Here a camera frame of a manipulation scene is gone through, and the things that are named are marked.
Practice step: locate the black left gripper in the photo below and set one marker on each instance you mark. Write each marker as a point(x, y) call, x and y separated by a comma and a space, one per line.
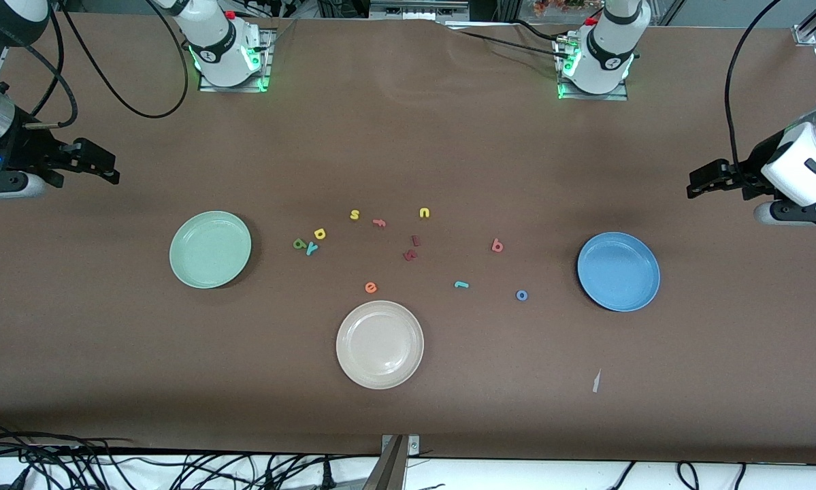
point(746, 180)

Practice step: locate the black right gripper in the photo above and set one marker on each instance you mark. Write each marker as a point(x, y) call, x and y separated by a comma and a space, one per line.
point(25, 154)

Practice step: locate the red foam letter b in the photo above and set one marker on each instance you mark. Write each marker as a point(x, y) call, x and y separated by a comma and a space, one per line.
point(495, 247)

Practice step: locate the teal foam letter y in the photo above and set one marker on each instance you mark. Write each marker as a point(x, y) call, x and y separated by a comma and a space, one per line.
point(312, 248)

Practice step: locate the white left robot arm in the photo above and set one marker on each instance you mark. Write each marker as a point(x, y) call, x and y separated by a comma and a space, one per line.
point(605, 54)

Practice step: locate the blue plate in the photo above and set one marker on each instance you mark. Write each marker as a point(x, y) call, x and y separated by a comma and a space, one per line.
point(618, 272)

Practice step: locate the light green plate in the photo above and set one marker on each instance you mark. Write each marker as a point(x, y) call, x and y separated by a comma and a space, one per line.
point(210, 250)

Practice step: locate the orange artificial flowers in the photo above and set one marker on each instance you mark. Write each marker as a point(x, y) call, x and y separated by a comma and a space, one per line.
point(557, 7)

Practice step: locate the white paper scrap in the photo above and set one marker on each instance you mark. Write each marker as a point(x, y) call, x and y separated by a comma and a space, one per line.
point(596, 382)

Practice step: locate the brown table cover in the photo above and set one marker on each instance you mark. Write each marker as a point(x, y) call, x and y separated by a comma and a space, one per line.
point(448, 136)

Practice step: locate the dark red foam letter k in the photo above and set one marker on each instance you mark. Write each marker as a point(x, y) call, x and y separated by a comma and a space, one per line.
point(410, 255)

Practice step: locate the beige plate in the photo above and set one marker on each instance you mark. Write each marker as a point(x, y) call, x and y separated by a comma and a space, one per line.
point(380, 345)

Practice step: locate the grey power strip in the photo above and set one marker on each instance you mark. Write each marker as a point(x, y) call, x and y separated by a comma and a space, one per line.
point(418, 9)

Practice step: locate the grey metal bar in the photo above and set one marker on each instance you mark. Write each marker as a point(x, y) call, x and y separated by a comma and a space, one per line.
point(388, 473)

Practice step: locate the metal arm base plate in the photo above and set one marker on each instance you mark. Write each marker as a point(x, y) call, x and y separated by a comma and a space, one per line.
point(266, 68)
point(618, 95)

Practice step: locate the aluminium frame profile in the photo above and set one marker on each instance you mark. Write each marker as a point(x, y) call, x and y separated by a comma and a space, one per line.
point(808, 30)
point(1, 67)

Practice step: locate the silver metal bracket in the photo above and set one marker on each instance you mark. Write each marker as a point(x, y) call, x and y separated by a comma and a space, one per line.
point(413, 446)

